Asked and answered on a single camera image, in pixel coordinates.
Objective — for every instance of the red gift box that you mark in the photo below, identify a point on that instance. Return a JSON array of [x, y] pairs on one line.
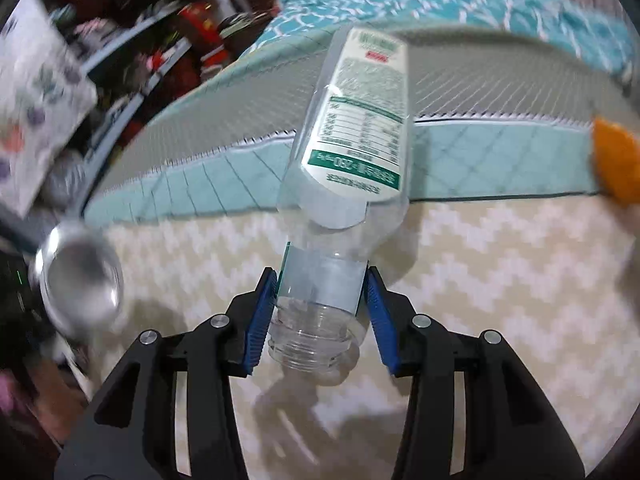
[[200, 25]]

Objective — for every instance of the large orange peel half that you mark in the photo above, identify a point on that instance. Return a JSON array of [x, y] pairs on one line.
[[617, 160]]

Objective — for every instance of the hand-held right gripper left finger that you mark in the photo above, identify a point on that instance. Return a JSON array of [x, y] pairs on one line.
[[260, 320]]

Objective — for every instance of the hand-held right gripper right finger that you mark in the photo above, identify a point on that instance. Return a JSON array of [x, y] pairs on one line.
[[380, 320]]

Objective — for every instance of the clear plastic bottle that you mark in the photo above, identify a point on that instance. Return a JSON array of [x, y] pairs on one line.
[[350, 135]]

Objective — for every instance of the grey teal quilted mat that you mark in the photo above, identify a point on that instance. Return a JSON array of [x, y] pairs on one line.
[[210, 125]]

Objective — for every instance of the grey shelf rack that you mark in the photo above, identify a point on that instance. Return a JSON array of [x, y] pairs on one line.
[[117, 127]]

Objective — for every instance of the beige zigzag mat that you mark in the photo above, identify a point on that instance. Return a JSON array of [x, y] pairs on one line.
[[500, 270]]

